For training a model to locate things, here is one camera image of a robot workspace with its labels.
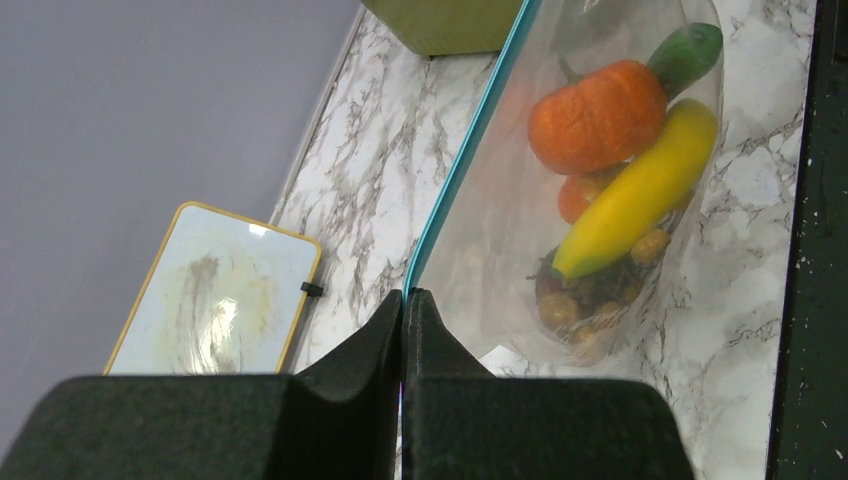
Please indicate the yellow framed whiteboard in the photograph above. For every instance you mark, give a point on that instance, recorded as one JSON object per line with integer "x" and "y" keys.
{"x": 224, "y": 295}

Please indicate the orange toy tangerine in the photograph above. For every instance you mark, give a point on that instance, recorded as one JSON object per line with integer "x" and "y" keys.
{"x": 579, "y": 191}

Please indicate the yellow toy banana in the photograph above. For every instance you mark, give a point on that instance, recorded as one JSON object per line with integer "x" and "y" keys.
{"x": 642, "y": 194}

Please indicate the green toy vegetable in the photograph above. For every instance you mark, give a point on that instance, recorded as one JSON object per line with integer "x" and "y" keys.
{"x": 685, "y": 56}

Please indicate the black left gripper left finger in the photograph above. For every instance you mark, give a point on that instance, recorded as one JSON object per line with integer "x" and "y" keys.
{"x": 336, "y": 419}

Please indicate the orange toy pumpkin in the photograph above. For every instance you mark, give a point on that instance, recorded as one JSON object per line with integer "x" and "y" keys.
{"x": 608, "y": 116}

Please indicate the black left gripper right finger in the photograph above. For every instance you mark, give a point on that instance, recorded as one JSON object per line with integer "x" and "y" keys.
{"x": 459, "y": 421}

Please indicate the olive green plastic bin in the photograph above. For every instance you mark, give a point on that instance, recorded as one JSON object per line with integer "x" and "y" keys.
{"x": 432, "y": 28}

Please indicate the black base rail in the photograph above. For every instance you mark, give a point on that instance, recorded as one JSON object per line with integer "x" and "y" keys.
{"x": 809, "y": 417}

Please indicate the clear blue zip top bag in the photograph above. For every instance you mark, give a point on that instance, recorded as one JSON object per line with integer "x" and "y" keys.
{"x": 497, "y": 213}

